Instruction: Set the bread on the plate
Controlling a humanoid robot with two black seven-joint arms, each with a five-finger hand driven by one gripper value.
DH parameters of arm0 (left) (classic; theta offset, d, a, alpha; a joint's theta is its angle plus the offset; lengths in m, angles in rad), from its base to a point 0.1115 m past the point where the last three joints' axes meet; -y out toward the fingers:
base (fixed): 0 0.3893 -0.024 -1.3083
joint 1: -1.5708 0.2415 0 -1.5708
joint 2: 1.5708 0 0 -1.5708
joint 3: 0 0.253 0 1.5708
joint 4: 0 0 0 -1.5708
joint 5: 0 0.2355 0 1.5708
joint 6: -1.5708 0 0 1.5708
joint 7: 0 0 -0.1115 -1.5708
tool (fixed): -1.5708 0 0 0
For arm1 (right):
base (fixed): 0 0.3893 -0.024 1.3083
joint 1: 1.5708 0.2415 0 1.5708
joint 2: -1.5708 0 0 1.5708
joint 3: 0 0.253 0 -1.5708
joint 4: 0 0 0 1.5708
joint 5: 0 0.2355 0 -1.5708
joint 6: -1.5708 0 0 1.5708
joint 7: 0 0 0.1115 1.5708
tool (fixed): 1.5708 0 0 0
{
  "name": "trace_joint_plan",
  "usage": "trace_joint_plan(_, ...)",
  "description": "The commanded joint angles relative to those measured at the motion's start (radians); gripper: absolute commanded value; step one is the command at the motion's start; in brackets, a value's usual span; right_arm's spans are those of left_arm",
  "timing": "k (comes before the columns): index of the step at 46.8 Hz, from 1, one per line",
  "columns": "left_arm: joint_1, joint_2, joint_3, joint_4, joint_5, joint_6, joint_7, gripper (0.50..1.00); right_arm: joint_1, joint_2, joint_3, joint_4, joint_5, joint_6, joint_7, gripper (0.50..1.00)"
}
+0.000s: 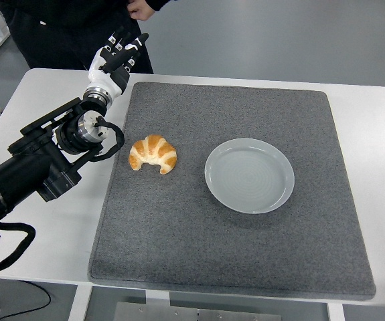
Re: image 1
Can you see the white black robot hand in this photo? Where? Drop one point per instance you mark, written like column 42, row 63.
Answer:
column 105, row 78

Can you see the golden croissant bread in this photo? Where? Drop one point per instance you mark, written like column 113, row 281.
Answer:
column 152, row 150

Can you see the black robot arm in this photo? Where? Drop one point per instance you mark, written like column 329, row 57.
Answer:
column 21, row 167

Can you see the grey round plate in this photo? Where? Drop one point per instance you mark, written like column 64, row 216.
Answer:
column 249, row 177

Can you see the grey metal plate with screws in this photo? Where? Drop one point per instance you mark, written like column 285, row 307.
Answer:
column 195, row 314

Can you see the person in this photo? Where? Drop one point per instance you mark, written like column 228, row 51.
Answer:
column 61, row 30

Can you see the person's hand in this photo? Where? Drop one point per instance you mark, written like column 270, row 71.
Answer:
column 141, row 11

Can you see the grey felt mat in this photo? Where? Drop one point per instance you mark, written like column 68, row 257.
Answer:
column 212, row 250

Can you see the white table frame bracket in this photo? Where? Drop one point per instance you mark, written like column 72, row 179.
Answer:
column 158, row 297

